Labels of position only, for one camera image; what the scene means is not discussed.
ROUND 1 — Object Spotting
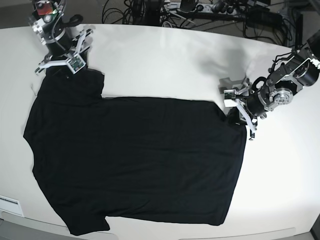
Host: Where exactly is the black box on floor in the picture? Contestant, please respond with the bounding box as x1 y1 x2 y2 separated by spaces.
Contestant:
246 11 283 28

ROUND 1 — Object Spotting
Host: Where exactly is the white power strip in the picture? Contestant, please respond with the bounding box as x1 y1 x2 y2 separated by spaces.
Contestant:
194 1 237 15

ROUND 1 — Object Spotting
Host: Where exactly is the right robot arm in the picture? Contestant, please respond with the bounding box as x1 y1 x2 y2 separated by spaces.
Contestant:
29 0 93 75

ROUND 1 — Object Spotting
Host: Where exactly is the black T-shirt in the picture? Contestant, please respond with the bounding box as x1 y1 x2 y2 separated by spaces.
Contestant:
23 67 247 236

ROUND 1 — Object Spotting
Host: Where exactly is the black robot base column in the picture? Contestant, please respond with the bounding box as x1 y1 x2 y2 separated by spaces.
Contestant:
131 0 165 27

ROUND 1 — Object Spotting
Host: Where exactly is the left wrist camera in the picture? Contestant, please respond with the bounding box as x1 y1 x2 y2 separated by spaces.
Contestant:
223 89 237 108

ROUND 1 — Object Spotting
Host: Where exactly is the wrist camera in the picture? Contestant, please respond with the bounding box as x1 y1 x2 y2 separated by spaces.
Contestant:
66 54 86 74
223 89 237 108

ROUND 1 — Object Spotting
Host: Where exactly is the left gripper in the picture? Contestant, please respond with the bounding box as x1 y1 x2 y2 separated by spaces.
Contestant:
226 77 267 139

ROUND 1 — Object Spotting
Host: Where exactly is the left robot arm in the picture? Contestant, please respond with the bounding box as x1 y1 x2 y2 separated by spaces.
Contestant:
223 32 320 140

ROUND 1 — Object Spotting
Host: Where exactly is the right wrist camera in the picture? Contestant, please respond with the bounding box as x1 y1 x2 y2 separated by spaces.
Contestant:
66 54 86 74

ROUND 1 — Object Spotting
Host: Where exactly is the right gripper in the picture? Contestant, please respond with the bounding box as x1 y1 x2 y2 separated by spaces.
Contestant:
34 23 93 75

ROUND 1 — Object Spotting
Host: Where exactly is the white label plate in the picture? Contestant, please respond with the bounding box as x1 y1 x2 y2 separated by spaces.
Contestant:
0 195 25 218

